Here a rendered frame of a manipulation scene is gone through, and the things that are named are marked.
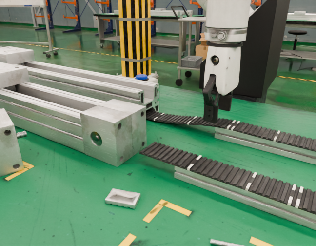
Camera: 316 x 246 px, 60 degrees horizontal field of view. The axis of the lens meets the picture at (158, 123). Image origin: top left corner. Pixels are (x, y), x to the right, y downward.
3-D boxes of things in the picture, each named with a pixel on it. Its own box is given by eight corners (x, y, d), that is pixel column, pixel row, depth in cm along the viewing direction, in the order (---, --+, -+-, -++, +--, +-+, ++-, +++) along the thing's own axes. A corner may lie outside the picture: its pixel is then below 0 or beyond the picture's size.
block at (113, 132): (152, 142, 63) (152, 103, 59) (117, 167, 53) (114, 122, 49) (122, 132, 67) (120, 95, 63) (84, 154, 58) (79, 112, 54)
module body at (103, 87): (159, 111, 80) (159, 83, 76) (138, 123, 72) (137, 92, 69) (5, 74, 119) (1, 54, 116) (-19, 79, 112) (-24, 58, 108)
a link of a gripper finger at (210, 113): (214, 97, 55) (211, 128, 58) (220, 93, 58) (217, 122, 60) (200, 95, 57) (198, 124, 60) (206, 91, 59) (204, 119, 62)
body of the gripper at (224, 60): (234, 42, 51) (227, 98, 56) (249, 36, 59) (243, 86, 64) (198, 39, 55) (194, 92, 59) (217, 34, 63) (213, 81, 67)
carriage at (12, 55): (36, 67, 106) (33, 50, 103) (9, 73, 98) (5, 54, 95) (12, 63, 114) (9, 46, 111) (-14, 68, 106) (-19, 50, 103)
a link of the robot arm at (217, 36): (238, 30, 50) (236, 47, 52) (252, 26, 57) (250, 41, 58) (197, 28, 55) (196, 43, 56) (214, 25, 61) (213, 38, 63)
